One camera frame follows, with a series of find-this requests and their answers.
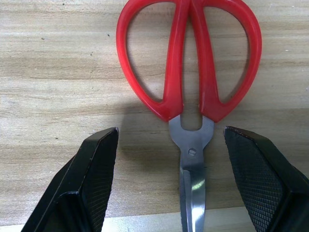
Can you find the red-handled steel scissors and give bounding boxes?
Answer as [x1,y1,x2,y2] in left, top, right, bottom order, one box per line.
[115,0,263,232]

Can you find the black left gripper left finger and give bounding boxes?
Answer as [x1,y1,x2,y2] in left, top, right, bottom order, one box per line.
[20,127,119,232]

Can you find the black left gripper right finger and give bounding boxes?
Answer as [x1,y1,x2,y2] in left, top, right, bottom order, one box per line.
[223,126,309,232]

